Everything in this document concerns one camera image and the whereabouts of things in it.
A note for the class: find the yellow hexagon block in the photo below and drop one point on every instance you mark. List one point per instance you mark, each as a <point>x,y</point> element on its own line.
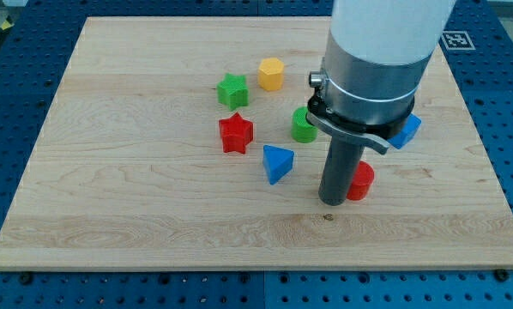
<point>271,74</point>

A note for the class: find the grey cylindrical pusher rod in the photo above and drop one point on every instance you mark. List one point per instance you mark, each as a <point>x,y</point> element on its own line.
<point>339,169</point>

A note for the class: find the red star block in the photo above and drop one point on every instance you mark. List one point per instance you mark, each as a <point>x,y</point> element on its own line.
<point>236,133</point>

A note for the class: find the red cylinder block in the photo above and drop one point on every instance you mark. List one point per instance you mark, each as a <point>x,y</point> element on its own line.
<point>362,181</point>

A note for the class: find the light wooden board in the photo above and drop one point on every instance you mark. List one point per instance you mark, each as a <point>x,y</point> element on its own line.
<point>128,172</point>

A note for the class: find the green star block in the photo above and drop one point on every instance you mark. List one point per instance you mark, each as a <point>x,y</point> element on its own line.
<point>232,91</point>

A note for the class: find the blue triangle block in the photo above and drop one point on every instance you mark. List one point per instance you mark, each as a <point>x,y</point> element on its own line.
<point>277,162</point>

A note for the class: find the green cylinder block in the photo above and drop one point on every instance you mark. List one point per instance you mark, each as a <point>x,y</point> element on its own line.
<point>302,131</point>

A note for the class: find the blue cube block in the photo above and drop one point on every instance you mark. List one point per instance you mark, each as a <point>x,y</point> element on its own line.
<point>407,133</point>

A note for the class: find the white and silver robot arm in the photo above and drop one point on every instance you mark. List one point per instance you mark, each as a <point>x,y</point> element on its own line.
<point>376,54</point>

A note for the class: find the white fiducial marker tag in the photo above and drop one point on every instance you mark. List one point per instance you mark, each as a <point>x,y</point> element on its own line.
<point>457,41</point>

